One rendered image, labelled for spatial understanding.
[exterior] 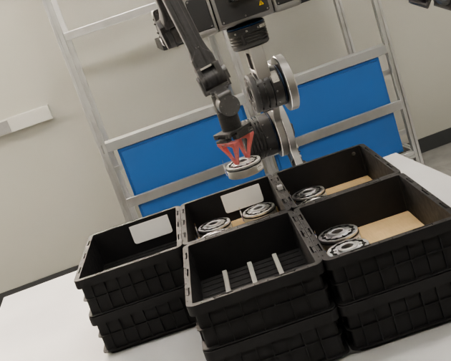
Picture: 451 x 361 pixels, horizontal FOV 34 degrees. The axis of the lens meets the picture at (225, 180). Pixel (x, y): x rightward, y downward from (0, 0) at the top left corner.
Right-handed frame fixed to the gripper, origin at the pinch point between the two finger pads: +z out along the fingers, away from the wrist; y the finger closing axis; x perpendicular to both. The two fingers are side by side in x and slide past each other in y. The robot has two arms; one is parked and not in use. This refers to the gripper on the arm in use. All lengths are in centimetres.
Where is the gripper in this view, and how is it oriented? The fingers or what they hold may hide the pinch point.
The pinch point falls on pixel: (241, 158)
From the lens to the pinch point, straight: 207.1
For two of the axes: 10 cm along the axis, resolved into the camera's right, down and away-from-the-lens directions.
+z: 3.0, 9.1, 2.7
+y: 6.3, -4.1, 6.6
